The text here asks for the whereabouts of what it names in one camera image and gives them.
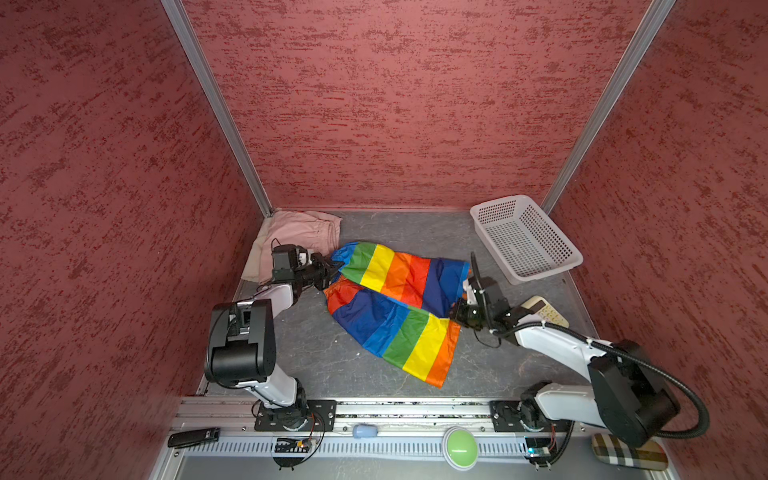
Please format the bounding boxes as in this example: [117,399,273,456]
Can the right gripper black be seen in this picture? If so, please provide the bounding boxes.
[444,298,493,331]

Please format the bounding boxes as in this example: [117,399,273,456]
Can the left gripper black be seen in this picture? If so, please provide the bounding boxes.
[293,252,344,291]

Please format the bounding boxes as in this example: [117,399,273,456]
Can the pink shorts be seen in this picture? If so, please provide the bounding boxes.
[256,211,342,255]

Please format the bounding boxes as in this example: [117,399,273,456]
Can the colourful shorts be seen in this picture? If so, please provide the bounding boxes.
[324,242,471,388]

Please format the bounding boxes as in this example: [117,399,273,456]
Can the beige shorts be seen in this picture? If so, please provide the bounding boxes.
[241,237,272,283]

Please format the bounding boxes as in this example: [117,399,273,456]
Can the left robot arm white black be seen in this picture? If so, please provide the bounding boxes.
[204,255,342,431]

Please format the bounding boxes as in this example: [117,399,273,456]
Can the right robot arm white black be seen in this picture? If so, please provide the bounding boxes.
[451,277,680,447]

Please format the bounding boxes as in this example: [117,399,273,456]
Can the cream calculator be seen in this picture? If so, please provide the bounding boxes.
[522,295,569,328]

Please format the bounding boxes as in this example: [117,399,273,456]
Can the white plastic laundry basket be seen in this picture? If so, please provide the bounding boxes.
[470,195,583,285]

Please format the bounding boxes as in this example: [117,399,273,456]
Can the green round button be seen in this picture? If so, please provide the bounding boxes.
[441,426,479,471]

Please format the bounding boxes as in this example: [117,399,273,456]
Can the right circuit board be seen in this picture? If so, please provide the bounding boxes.
[524,437,558,469]

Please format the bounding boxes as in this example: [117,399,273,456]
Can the circuit board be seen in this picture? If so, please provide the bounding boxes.
[272,437,316,470]
[524,437,558,469]

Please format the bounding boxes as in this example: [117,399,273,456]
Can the small blue oval object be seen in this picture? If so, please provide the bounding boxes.
[353,424,378,439]

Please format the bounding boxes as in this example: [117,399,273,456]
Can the left circuit board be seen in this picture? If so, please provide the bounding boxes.
[272,437,316,470]

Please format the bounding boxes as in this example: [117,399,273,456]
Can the black flat remote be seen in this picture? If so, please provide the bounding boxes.
[167,427,221,449]

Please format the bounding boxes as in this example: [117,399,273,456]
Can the plaid glasses case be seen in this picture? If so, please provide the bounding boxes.
[591,433,669,471]

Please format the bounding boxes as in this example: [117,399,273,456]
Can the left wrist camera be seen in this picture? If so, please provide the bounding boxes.
[271,244,310,282]

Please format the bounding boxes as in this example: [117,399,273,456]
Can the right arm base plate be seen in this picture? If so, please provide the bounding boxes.
[489,400,569,434]

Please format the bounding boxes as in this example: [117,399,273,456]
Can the thick black cable conduit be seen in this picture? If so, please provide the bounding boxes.
[469,251,711,440]

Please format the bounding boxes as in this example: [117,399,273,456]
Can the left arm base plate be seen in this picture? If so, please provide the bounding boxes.
[254,399,338,434]

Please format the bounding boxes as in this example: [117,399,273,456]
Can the aluminium front rail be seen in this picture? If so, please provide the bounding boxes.
[170,395,658,439]

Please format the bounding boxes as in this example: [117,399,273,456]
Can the aluminium corner post left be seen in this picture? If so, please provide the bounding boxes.
[161,0,274,218]

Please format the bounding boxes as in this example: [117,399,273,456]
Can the aluminium corner post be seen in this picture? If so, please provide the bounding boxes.
[541,0,676,214]
[161,0,274,218]

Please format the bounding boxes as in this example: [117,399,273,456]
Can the aluminium corner post right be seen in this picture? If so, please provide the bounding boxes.
[541,0,676,214]

